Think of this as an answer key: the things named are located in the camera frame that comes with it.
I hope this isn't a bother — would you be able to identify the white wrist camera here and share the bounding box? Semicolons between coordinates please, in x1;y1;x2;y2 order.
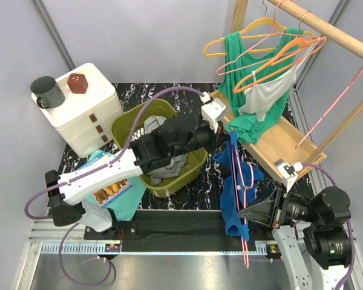
200;92;228;133
275;159;303;193

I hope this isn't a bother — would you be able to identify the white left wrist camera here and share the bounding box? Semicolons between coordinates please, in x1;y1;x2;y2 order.
200;92;228;133

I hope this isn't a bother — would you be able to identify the light grey tank top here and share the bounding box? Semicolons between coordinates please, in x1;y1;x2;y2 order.
237;39;321;121

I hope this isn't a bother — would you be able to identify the wooden clothes rack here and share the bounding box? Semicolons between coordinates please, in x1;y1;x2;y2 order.
208;0;363;185

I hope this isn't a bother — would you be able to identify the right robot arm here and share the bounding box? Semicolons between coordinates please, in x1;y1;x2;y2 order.
238;186;352;289

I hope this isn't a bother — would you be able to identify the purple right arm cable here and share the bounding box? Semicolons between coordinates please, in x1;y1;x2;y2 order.
293;163;356;290

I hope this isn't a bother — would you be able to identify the yellow velvet hanger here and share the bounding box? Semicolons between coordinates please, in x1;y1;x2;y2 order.
203;1;316;57

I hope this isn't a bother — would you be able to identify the pink wire hanger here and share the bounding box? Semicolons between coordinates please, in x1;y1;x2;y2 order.
216;0;288;76

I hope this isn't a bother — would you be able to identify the orange plastic hanger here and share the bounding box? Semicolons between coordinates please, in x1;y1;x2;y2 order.
227;36;327;94

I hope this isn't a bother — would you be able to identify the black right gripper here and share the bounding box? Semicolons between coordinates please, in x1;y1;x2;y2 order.
238;179;323;227

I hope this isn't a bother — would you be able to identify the dark green mug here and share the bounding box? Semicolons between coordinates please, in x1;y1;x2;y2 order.
30;76;65;109

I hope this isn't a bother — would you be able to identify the green tank top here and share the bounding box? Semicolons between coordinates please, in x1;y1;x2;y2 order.
217;26;304;145

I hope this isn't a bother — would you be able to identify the white drawer unit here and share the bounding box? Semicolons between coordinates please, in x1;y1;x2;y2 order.
31;63;123;158

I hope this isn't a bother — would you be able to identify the black white striped tank top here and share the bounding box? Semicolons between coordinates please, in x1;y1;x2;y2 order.
130;127;145;145

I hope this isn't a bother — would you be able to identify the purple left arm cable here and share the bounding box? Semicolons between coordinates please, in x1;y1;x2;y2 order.
24;86;206;287

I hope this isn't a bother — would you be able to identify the dark red cube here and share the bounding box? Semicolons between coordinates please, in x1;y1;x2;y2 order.
67;73;88;94

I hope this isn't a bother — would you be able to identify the white cable duct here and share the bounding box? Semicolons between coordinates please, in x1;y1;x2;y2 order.
39;241;288;254

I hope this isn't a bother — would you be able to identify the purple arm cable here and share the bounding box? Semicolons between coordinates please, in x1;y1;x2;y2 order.
293;163;356;290
24;86;206;287

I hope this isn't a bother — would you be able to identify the olive green plastic basket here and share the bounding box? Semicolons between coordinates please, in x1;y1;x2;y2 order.
110;98;208;198

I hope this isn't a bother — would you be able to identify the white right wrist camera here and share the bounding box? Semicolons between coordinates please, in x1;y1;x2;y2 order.
275;159;303;193

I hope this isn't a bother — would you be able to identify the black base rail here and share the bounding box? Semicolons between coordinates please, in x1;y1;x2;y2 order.
45;208;276;242

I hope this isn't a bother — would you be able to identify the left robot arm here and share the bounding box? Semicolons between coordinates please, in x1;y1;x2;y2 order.
49;115;230;239

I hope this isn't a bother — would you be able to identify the blue tank top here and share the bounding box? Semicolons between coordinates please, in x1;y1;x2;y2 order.
214;140;264;236

